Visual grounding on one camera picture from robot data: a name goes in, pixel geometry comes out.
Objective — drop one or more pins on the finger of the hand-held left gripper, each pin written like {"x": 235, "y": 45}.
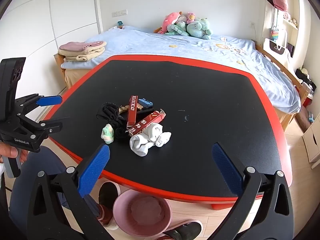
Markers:
{"x": 50, "y": 127}
{"x": 48, "y": 100}

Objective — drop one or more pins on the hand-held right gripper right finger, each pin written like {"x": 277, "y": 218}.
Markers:
{"x": 226, "y": 170}

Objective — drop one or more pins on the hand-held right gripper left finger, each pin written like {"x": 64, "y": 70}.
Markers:
{"x": 95, "y": 170}

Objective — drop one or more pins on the green and white tissue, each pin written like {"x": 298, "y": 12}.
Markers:
{"x": 108, "y": 135}

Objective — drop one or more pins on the black cloth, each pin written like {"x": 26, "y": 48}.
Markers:
{"x": 110, "y": 113}

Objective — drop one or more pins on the white socks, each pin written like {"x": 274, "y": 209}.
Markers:
{"x": 147, "y": 140}

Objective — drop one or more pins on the pink trash bin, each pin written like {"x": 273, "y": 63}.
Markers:
{"x": 142, "y": 211}

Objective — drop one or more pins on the person's left hand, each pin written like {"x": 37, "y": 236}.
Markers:
{"x": 11, "y": 153}

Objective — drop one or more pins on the dark slipper with white sole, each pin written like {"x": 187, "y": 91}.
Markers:
{"x": 187, "y": 230}
{"x": 108, "y": 192}

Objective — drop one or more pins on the person's left leg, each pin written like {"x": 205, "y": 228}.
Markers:
{"x": 42, "y": 160}

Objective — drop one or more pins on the folded beige blanket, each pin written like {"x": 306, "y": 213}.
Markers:
{"x": 82, "y": 55}

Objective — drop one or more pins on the folded pink towel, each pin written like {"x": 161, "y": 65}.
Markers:
{"x": 80, "y": 45}

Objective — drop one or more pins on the beige wrapper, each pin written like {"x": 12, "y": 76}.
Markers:
{"x": 122, "y": 109}

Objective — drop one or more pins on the dark red lettered box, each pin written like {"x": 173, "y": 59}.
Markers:
{"x": 132, "y": 111}

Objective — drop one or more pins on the red-rimmed black table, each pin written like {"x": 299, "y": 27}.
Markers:
{"x": 200, "y": 105}

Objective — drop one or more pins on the white wardrobe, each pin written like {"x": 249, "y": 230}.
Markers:
{"x": 50, "y": 17}

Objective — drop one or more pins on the small blue and black box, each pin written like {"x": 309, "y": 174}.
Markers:
{"x": 145, "y": 103}

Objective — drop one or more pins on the small blue clock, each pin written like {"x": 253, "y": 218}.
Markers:
{"x": 120, "y": 24}

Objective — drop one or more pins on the wooden bed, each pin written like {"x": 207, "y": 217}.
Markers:
{"x": 282, "y": 67}

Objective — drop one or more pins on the light blue bedsheet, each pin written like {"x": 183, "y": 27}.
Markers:
{"x": 200, "y": 47}

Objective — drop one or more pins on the white and black tote bag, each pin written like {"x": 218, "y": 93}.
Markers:
{"x": 277, "y": 47}

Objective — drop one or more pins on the rainbow bag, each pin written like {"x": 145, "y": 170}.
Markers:
{"x": 274, "y": 34}

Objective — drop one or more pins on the mint green plush toy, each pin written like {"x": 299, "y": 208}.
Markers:
{"x": 198, "y": 27}

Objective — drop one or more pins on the pink plush toy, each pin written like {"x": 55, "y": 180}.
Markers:
{"x": 171, "y": 18}

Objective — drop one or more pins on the green striped plush toy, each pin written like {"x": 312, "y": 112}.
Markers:
{"x": 177, "y": 28}

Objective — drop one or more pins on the small pink doll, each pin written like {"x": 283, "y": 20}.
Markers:
{"x": 190, "y": 17}

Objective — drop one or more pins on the pink hat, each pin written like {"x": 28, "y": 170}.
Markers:
{"x": 280, "y": 2}

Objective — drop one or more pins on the white wall switch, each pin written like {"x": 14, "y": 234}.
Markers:
{"x": 120, "y": 12}

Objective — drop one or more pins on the white wall shelf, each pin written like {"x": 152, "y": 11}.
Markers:
{"x": 291, "y": 12}

